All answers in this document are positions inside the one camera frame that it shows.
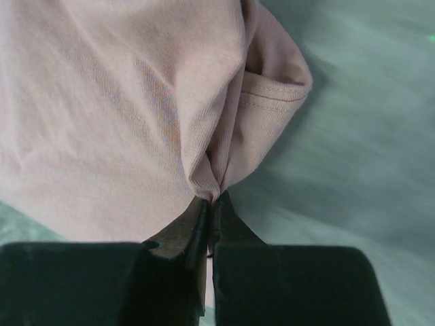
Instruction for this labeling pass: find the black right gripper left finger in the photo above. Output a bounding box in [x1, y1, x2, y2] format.
[1, 198, 208, 325]

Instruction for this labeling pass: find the pink t shirt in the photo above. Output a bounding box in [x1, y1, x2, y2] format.
[1, 1, 312, 241]

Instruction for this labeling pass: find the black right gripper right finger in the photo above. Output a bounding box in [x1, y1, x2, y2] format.
[211, 193, 391, 326]

